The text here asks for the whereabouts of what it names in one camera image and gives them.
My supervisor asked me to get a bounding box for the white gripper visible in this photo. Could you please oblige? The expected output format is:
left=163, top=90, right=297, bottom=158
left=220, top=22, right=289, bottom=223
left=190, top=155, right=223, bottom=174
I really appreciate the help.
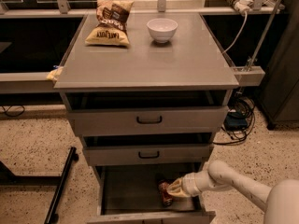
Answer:
left=167, top=171, right=215, bottom=198

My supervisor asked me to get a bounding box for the red coke can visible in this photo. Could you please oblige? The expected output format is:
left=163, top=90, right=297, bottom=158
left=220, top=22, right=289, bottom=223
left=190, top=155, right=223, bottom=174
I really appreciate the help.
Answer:
left=158, top=180, right=173, bottom=207

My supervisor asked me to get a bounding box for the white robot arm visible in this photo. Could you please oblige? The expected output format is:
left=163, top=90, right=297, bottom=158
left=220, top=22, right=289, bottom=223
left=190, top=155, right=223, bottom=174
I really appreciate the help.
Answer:
left=167, top=161, right=299, bottom=224

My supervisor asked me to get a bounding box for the grey middle drawer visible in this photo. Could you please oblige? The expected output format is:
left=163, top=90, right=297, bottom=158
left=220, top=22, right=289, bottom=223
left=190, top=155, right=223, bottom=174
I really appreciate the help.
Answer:
left=83, top=144, right=213, bottom=166

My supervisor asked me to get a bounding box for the grey drawer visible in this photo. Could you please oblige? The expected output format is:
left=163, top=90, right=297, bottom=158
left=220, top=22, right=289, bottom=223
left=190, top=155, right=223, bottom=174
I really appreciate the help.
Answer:
left=83, top=144, right=213, bottom=166
left=87, top=163, right=216, bottom=224
left=67, top=106, right=228, bottom=136

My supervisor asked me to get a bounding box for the grey bottom drawer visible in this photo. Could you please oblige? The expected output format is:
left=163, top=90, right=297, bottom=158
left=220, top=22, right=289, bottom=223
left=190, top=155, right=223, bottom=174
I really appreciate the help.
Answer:
left=87, top=163, right=216, bottom=224

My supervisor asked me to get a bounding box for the grey top drawer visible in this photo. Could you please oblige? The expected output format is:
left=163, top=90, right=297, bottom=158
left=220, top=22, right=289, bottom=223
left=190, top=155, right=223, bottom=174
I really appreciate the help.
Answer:
left=67, top=106, right=228, bottom=136

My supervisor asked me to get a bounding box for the grey drawer cabinet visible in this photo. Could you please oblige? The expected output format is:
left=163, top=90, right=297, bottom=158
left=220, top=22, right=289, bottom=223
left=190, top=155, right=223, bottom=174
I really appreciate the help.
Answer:
left=53, top=12, right=240, bottom=224

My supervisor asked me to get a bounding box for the dark blue power box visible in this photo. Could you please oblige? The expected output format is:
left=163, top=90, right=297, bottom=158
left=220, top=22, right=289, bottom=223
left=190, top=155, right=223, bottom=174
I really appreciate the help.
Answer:
left=224, top=112, right=248, bottom=131

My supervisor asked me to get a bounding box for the black metal stand leg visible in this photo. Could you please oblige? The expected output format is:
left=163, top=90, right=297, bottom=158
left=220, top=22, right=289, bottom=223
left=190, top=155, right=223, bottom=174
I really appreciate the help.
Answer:
left=44, top=147, right=78, bottom=224

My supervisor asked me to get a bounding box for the dark grey side cabinet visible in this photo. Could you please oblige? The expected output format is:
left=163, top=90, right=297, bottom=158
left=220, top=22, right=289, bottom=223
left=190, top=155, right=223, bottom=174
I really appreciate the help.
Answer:
left=256, top=0, right=299, bottom=130

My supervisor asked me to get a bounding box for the white ceramic bowl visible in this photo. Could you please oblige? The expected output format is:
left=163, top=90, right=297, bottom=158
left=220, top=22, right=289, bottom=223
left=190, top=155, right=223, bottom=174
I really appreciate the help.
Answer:
left=147, top=18, right=178, bottom=43

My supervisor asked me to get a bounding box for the yellow sponge piece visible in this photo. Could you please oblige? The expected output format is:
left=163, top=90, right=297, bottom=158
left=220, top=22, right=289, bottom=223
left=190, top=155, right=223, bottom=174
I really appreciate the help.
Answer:
left=47, top=67, right=63, bottom=81

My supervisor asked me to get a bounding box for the yellow brown chip bag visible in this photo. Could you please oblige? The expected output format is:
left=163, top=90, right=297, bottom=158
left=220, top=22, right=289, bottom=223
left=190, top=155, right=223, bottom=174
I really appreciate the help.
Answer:
left=85, top=0, right=134, bottom=47

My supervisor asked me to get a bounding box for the white power strip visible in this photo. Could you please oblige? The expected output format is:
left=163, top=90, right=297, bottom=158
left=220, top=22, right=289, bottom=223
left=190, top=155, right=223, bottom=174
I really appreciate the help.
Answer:
left=226, top=0, right=252, bottom=15

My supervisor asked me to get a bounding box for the white power cable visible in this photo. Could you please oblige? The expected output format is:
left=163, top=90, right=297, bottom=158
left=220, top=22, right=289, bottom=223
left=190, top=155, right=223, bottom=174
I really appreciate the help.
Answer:
left=221, top=11, right=249, bottom=55

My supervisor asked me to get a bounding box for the black floor cable left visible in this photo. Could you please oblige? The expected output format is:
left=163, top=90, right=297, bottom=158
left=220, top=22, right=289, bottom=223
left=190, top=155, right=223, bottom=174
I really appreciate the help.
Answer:
left=0, top=105, right=26, bottom=118

